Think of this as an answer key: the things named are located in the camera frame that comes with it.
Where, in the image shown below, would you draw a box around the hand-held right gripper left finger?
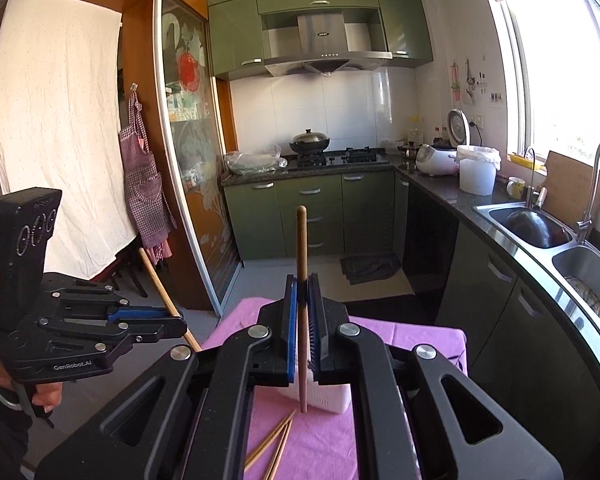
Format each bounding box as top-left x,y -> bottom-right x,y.
35,275 -> 299,480

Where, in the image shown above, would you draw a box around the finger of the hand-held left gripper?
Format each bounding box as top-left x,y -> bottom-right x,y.
42,274 -> 182,322
44,317 -> 189,354

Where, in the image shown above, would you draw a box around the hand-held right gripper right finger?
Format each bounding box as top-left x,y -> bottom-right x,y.
308,274 -> 566,480

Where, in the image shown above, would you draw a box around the light bamboo chopstick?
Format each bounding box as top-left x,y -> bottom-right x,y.
264,420 -> 291,480
269,420 -> 295,480
138,247 -> 204,353
244,409 -> 298,470

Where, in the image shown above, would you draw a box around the white plastic utensil holder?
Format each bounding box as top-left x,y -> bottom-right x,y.
282,382 -> 353,415

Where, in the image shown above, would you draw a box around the dark brown wooden chopstick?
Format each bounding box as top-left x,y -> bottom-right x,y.
295,205 -> 310,413

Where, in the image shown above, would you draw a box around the person's left forearm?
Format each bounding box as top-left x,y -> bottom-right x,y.
0,360 -> 36,480

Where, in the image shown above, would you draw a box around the person's left hand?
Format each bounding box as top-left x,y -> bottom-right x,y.
0,352 -> 65,416

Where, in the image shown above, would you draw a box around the dark wooden chairs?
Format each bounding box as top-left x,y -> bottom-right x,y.
105,250 -> 148,298

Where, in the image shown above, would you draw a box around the purple floral tablecloth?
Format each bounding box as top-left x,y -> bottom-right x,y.
200,297 -> 468,480

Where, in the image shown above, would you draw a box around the dark floor mat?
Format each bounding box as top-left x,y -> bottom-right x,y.
340,254 -> 402,286

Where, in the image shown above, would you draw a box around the white hanging sheet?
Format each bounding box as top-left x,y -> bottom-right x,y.
0,0 -> 141,281

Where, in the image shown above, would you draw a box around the green base cabinets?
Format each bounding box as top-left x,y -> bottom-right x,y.
222,170 -> 600,401

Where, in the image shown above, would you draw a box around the checkered apron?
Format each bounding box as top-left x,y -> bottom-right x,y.
119,82 -> 178,263

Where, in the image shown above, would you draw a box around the clear plastic bag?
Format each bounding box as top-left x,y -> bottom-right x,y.
224,144 -> 288,177

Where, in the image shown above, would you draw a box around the sliding glass door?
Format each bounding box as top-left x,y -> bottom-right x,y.
152,0 -> 243,313

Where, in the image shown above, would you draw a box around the black gas stove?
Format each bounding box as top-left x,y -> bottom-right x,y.
287,147 -> 391,168

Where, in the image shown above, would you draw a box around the black wok with lid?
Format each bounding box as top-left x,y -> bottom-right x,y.
289,128 -> 331,156

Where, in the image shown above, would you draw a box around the white rice cooker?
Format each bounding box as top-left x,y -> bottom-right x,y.
415,143 -> 458,178

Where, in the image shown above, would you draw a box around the white plastic bucket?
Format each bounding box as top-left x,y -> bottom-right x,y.
456,144 -> 502,196

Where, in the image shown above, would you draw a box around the black pan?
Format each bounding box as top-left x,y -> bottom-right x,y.
502,209 -> 573,250

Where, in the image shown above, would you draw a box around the small thin faucet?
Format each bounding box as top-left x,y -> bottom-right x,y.
522,146 -> 542,207

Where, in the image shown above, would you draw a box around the yellow tray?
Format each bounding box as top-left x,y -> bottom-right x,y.
510,152 -> 543,171

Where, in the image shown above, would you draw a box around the steel double sink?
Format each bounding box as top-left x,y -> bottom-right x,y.
472,200 -> 600,346

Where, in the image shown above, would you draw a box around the wooden cutting board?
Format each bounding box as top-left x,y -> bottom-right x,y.
540,150 -> 600,228

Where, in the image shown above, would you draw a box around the tall steel faucet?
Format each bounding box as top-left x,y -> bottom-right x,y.
575,136 -> 600,246

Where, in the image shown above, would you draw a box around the steel range hood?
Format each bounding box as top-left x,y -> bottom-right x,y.
264,12 -> 393,78

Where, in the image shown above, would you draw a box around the window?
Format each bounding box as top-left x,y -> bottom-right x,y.
500,0 -> 600,206

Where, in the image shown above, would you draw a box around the hanging wall utensils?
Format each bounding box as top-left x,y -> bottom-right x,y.
449,60 -> 491,106

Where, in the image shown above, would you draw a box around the green wall cabinets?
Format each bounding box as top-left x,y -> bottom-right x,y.
207,0 -> 433,81

